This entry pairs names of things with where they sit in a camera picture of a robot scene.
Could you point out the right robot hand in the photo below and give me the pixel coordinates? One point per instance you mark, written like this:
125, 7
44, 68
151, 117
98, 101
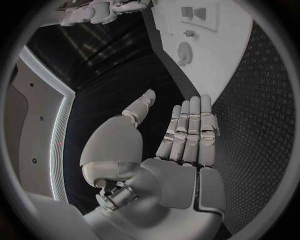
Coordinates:
98, 13

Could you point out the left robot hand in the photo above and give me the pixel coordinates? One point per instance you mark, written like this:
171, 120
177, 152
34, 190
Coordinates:
168, 183

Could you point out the white task board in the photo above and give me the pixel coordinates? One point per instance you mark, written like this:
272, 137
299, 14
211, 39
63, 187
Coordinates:
222, 56

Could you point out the grey square block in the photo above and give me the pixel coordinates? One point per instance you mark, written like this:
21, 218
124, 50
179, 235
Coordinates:
186, 11

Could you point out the grey small plug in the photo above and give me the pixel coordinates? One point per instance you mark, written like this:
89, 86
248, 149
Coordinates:
189, 33

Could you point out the grey gear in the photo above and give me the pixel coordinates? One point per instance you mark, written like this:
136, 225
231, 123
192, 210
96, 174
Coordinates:
185, 53

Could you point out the grey flared block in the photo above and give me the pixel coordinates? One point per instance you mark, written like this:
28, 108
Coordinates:
200, 13

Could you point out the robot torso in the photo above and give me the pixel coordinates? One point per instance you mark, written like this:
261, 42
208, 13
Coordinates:
35, 112

